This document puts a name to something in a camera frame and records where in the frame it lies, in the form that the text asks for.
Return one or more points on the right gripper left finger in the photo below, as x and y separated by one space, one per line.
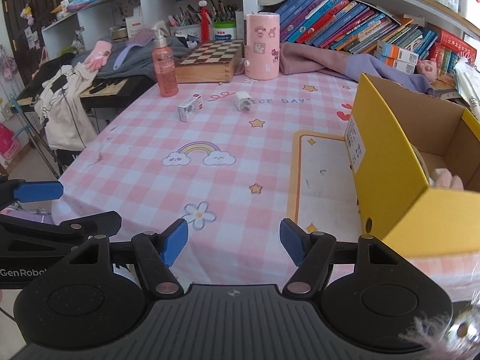
155 253

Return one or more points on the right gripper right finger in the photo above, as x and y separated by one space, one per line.
311 253

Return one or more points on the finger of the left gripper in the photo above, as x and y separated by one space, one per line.
22 191
70 231

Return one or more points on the small white red box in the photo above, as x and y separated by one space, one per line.
190 107

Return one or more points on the white charger plug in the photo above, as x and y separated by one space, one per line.
242 101

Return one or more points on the yellow tape roll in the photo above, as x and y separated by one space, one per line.
423 165

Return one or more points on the white tote bag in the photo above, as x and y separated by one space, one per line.
60 110

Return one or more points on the pink checked tablecloth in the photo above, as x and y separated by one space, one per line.
234 176

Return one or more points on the black keyboard piano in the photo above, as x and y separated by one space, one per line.
116 93

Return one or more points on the yellow cardboard box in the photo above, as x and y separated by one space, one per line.
397 205

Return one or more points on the pink glove on clothes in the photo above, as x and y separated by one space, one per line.
98 56

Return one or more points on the grey folded clothes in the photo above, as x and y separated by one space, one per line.
138 62

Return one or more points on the pink spray bottle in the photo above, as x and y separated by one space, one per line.
164 65

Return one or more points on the purple hairbrush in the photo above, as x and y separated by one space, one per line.
140 39

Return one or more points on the pink purple sweater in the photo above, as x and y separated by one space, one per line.
299 58

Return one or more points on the wooden chess box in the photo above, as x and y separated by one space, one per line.
213 61

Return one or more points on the white orange medicine boxes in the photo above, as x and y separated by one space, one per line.
401 59

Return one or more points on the pink sticker canister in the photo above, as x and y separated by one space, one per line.
262 49

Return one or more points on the pink pig plush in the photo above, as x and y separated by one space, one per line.
428 69

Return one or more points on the row of leaning books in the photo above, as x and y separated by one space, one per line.
350 26

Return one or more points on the white green jar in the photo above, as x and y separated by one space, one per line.
224 30

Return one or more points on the pen holder with pens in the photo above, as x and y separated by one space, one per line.
186 22

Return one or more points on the red tassel ornament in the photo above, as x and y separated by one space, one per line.
205 21

